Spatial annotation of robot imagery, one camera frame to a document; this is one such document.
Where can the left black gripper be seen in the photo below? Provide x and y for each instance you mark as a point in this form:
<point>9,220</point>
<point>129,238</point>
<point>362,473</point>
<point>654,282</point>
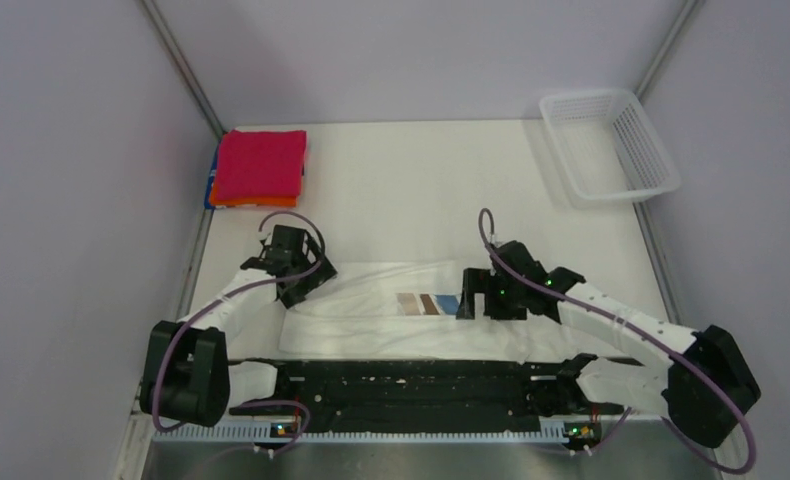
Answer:
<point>294,294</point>

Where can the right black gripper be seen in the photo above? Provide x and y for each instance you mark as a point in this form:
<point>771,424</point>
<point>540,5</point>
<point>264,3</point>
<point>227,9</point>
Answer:
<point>482,281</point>

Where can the white printed t-shirt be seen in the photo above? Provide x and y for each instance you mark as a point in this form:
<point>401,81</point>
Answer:
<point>407,311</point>

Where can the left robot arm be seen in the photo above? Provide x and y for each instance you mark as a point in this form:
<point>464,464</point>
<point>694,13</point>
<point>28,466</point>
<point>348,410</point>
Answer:
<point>186,377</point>

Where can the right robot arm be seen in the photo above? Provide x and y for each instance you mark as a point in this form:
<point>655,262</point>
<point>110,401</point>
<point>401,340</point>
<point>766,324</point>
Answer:
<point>697,380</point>

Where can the orange folded t-shirt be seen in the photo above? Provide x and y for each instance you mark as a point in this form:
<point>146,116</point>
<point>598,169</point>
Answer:
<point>213,202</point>

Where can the blue folded t-shirt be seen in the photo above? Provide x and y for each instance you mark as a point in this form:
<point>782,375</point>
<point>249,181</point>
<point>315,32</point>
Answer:
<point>207,192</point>

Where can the red folded t-shirt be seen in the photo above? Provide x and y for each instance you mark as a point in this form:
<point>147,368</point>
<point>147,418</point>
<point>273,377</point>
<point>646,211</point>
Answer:
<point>261,163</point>

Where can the left controller board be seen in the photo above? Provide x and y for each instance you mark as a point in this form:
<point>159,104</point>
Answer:
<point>275,429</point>

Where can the controller board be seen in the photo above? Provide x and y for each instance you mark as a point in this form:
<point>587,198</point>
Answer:
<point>573,435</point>
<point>275,429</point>

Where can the white plastic basket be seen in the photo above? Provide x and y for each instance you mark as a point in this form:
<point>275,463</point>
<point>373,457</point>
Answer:
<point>606,148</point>

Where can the right controller board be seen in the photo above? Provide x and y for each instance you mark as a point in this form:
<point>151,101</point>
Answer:
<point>573,435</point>

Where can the black mounting base rail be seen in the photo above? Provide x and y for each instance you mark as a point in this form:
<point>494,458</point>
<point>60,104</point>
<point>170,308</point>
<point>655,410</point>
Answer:
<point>434,396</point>

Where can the left aluminium frame post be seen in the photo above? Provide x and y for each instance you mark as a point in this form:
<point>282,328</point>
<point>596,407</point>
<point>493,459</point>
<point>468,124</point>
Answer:
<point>179,61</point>

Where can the aluminium frame post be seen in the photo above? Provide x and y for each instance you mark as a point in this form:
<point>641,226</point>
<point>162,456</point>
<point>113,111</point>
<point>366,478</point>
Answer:
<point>683,19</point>
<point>179,61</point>

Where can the right aluminium frame post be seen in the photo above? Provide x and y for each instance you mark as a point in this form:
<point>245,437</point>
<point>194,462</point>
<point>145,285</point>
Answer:
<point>683,19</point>

